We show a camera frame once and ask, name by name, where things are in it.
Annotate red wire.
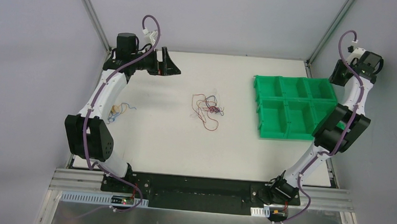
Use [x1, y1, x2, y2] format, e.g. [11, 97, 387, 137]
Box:
[190, 93, 221, 133]

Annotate yellow blue wire bundle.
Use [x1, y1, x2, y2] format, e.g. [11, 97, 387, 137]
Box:
[107, 101, 138, 126]

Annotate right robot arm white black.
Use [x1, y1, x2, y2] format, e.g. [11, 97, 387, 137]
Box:
[266, 47, 384, 204]

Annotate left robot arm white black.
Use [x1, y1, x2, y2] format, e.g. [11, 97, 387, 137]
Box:
[65, 33, 181, 192]

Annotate green divided plastic bin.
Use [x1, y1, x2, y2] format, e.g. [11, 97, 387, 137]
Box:
[253, 75, 338, 141]

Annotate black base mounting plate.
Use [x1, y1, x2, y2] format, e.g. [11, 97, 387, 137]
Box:
[100, 172, 301, 215]

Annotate left control circuit board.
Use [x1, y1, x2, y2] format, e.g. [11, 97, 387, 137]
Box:
[111, 195, 134, 206]

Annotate control circuit board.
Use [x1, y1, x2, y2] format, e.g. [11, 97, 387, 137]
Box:
[111, 195, 134, 206]
[270, 210, 287, 218]

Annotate right control circuit board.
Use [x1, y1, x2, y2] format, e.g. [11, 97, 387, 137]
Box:
[270, 210, 287, 218]

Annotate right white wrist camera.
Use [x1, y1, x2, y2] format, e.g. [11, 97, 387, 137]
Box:
[346, 40, 366, 66]

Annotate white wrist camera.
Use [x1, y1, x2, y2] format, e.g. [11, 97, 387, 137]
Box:
[346, 40, 366, 66]
[142, 28, 159, 46]

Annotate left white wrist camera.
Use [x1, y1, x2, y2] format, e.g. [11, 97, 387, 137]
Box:
[142, 28, 159, 46]

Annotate aluminium frame rail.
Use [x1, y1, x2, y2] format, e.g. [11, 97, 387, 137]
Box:
[48, 168, 354, 212]

